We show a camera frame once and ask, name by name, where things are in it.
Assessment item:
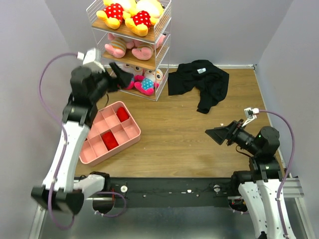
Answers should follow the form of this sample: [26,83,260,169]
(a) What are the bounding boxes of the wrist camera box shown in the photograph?
[77,48,105,73]
[242,108,260,127]

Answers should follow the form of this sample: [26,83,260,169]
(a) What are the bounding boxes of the black crumpled cloth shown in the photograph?
[168,60,229,114]

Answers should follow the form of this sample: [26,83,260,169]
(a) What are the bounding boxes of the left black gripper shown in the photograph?
[90,61,135,103]

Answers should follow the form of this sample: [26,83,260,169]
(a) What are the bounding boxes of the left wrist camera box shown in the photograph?
[77,48,105,73]

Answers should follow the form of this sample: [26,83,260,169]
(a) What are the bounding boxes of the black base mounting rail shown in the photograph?
[110,177,248,213]

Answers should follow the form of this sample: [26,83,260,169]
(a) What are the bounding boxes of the pink frog plush striped shirt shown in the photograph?
[104,33,135,59]

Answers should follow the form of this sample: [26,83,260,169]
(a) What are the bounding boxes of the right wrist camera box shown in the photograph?
[242,108,260,127]

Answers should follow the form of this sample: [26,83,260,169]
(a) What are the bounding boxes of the orange plush red dotted dress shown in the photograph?
[125,0,164,37]

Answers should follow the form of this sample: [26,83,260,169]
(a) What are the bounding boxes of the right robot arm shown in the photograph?
[205,120,296,239]

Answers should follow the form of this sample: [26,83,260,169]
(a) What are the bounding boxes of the yellow plush red dotted dress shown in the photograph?
[96,0,137,29]

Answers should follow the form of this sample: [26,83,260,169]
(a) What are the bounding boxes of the white panda plush yellow glasses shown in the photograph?
[134,69,163,96]

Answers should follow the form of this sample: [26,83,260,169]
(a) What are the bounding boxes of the white wire shelf rack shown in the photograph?
[86,0,171,101]

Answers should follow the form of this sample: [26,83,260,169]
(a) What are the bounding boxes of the red item in tray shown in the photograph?
[101,131,119,150]
[116,107,130,122]

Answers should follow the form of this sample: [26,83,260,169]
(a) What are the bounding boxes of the white panda plush blue dress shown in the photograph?
[121,64,144,90]

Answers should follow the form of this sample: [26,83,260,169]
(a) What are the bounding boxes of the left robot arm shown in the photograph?
[31,62,133,216]

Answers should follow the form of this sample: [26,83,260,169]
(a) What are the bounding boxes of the pink divided storage tray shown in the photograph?
[79,101,141,166]

